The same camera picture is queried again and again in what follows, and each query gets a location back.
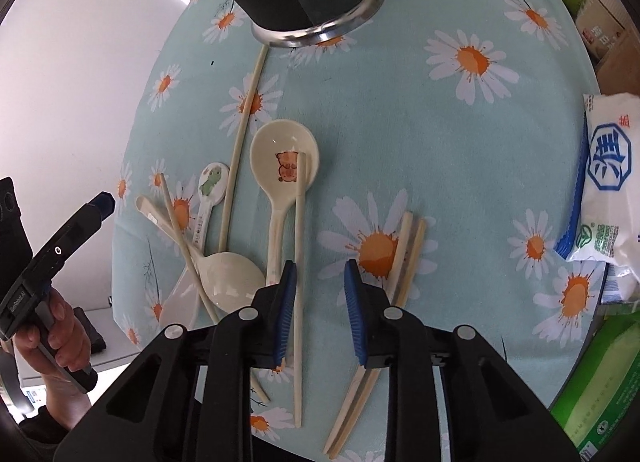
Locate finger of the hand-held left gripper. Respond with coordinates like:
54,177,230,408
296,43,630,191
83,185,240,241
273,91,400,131
30,191,117,284

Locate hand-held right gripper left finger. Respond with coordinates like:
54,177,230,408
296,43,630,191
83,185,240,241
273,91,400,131
52,259,301,462

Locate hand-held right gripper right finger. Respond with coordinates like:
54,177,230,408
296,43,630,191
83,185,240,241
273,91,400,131
344,259,583,462

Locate plain cream ceramic spoon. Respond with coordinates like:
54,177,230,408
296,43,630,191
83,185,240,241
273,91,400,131
135,195,267,314

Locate white dinosaur print spoon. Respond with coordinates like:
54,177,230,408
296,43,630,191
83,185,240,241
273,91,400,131
159,161,231,330

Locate cream bear print spoon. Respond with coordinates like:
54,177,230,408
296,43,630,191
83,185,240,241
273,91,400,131
249,119,321,288

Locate long wooden chopstick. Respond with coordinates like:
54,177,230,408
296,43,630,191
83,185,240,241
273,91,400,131
218,45,270,253

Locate person's left forearm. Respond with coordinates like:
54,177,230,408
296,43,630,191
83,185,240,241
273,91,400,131
17,404,83,462

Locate person's left hand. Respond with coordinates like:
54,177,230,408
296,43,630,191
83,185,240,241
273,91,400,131
14,288,96,430

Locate small black box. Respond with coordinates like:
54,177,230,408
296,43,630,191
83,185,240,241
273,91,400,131
74,306,107,354

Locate daisy print tablecloth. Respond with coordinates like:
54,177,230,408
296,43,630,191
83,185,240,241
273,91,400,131
111,0,608,462

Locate green packet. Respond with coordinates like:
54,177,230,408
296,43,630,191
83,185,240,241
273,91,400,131
547,312,640,453

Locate white and blue salt bag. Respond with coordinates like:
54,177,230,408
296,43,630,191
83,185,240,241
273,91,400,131
554,92,640,303

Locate beige carton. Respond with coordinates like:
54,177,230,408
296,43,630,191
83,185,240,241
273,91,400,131
575,0,631,93

